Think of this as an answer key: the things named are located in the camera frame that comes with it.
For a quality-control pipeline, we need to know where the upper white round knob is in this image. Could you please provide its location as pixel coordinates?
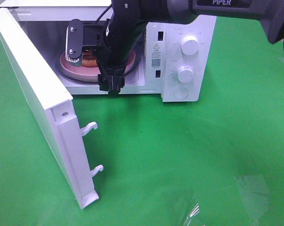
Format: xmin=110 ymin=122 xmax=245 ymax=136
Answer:
xmin=181 ymin=35 xmax=199 ymax=56

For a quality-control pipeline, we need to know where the pink round plate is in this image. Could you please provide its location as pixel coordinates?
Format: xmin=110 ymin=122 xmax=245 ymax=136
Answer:
xmin=59 ymin=48 xmax=137 ymax=83

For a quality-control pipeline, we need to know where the white microwave door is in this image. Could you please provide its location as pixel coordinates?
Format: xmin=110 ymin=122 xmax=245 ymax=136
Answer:
xmin=0 ymin=8 xmax=104 ymax=209

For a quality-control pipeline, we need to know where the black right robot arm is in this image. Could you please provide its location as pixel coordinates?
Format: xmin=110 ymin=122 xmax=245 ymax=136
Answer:
xmin=92 ymin=0 xmax=284 ymax=94

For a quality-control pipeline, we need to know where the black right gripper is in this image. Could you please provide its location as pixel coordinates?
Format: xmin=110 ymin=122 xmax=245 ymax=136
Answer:
xmin=81 ymin=20 xmax=127 ymax=96

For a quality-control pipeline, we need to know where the lower white round knob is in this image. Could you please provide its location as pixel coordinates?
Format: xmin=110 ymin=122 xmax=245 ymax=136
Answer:
xmin=177 ymin=66 xmax=194 ymax=83

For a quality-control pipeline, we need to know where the black camera cable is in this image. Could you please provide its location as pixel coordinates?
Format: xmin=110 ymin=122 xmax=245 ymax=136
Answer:
xmin=93 ymin=5 xmax=113 ymax=25

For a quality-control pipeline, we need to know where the clear plastic film piece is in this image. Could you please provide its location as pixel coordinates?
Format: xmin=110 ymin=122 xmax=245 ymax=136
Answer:
xmin=179 ymin=203 xmax=205 ymax=226

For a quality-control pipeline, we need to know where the round door release button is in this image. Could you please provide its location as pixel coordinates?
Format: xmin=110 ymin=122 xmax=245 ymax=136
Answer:
xmin=174 ymin=88 xmax=189 ymax=99

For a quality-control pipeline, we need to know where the white round knob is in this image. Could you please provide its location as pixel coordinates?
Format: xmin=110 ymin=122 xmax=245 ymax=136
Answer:
xmin=181 ymin=35 xmax=199 ymax=56
xmin=177 ymin=66 xmax=194 ymax=83

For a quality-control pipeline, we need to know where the burger with lettuce tomato cheese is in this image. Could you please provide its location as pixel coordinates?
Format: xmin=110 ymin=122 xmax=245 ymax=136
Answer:
xmin=81 ymin=49 xmax=97 ymax=67

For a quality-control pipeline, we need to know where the white microwave oven body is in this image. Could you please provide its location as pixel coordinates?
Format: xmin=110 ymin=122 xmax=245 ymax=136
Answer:
xmin=0 ymin=0 xmax=216 ymax=102

